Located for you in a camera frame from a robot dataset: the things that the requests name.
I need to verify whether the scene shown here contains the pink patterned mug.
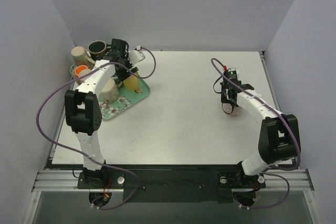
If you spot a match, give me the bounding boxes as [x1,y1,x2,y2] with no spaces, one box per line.
[222,103,241,117]

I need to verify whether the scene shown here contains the yellow mug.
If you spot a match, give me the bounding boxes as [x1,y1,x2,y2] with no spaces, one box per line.
[123,75,139,91]

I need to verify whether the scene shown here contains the white mug green inside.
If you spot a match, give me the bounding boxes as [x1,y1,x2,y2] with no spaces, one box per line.
[98,78,119,103]

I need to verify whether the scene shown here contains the cream floral mug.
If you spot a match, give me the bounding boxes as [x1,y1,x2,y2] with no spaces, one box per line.
[77,69,91,85]

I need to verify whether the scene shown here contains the orange mug black handle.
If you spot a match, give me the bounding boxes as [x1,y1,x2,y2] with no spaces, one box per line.
[73,65,91,78]

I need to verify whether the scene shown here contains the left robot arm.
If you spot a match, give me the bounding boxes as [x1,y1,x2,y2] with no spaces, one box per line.
[65,39,133,188]

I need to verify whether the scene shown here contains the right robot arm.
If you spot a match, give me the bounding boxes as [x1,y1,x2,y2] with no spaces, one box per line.
[221,77,300,187]

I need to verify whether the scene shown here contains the black mug orange pattern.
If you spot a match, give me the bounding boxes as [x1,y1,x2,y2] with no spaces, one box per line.
[88,40,107,61]

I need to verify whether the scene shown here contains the beige tall mug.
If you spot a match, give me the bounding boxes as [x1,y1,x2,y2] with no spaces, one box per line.
[71,46,95,69]

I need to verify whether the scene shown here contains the green floral serving tray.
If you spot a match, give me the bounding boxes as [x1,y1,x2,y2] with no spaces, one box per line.
[70,61,151,120]

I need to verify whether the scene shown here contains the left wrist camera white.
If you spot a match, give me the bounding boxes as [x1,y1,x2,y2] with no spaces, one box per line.
[129,46,145,65]

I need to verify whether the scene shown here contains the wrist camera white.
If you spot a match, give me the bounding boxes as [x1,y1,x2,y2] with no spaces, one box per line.
[224,68,239,81]
[129,46,145,65]

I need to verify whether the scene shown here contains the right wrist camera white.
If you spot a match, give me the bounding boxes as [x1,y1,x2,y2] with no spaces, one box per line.
[224,68,239,81]

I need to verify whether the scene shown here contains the aluminium frame rail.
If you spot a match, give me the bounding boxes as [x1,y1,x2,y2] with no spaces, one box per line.
[33,169,314,192]

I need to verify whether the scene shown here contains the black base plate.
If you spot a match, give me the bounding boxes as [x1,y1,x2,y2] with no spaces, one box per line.
[77,165,266,208]

